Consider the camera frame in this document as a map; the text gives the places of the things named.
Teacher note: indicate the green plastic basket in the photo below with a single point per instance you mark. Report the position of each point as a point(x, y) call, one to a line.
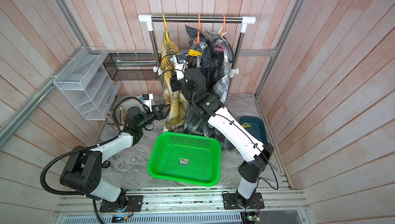
point(186, 158)

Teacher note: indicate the orange hanger left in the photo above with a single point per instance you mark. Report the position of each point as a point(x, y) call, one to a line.
point(197, 40)

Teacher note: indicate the yellow clothespin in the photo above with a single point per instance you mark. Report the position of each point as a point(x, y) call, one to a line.
point(194, 53)

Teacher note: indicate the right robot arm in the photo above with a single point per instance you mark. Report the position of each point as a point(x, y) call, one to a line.
point(205, 111)

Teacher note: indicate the grey plaid shirt left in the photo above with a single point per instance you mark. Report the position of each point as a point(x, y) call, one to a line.
point(197, 57)

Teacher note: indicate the pink clothespin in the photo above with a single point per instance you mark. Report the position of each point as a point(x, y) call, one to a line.
point(221, 48)

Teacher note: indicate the orange hanger right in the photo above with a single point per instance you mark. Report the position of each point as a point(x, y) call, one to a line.
point(222, 31)

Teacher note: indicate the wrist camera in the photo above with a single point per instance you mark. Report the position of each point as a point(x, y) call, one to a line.
point(180, 61)
point(147, 99)

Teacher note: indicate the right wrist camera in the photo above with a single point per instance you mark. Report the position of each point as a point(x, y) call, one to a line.
point(180, 61)

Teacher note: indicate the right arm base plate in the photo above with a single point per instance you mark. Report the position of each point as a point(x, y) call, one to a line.
point(233, 201)

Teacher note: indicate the dark teal tray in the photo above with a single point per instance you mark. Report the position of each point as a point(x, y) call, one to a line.
point(255, 126)

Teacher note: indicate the yellow plastic hanger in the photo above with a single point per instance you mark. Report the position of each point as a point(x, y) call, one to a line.
point(167, 38)

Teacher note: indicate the pink pencil cup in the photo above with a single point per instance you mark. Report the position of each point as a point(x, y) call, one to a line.
point(119, 117)

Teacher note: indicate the black mesh shelf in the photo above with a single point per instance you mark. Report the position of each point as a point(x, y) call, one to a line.
point(130, 66)

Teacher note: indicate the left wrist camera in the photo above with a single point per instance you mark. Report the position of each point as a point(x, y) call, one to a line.
point(147, 99)

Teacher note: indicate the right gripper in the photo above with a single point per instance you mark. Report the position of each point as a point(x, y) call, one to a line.
point(176, 83)

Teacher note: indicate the metal clothes rack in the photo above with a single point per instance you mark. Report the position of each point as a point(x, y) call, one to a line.
point(149, 20)

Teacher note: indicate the orange hanger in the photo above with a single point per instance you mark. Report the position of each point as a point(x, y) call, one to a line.
point(222, 31)
point(197, 40)

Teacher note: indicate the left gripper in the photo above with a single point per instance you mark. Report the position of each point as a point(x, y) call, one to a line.
point(163, 115)

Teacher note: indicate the yellow plaid shirt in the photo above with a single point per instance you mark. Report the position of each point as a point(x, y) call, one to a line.
point(176, 100)

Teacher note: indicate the white wire shelf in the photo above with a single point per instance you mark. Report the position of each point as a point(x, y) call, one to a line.
point(87, 85)

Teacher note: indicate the grey plaid shirt right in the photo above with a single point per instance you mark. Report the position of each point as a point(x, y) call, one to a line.
point(219, 68)

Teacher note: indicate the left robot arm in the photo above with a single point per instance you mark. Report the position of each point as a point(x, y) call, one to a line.
point(83, 170)

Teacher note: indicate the aluminium front rail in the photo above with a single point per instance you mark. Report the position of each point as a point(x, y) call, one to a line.
point(193, 200)

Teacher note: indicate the grey plaid shirt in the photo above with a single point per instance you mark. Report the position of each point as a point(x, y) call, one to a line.
point(197, 57)
point(219, 68)

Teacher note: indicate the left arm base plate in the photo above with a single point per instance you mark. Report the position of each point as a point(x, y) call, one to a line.
point(124, 203)

